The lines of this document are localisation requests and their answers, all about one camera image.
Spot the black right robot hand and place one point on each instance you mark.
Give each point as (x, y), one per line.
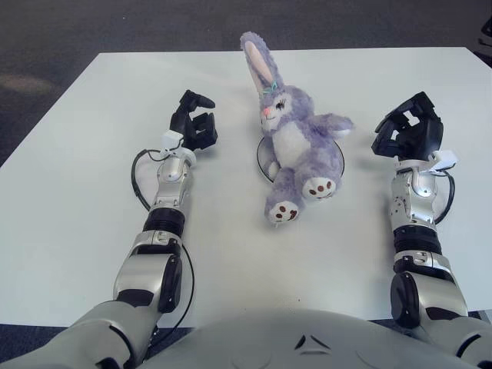
(419, 134)

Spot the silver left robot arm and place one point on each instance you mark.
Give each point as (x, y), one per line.
(153, 238)

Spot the black office chair base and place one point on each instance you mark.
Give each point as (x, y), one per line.
(486, 34)

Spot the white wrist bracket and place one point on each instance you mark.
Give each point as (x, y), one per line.
(171, 140)
(446, 159)

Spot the white plate with black rim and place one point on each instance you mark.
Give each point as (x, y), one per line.
(263, 155)

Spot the purple plush bunny doll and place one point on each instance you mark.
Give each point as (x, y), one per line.
(296, 153)

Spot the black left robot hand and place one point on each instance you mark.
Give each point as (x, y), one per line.
(196, 127)

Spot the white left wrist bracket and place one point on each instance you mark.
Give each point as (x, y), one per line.
(171, 140)

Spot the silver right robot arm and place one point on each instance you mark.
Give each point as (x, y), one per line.
(419, 230)

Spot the grey robot torso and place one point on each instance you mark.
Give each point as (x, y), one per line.
(269, 338)

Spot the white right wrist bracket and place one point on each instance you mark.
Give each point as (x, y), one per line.
(446, 159)

